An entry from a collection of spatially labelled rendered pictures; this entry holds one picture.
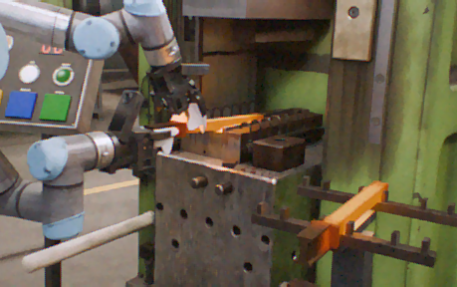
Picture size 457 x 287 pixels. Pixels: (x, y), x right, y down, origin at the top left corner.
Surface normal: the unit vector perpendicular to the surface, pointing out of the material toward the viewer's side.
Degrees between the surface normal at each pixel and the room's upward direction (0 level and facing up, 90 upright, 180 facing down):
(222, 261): 90
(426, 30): 90
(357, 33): 90
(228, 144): 90
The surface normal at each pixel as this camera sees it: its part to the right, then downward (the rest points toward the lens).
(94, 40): 0.11, 0.22
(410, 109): -0.61, 0.15
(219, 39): 0.80, 0.16
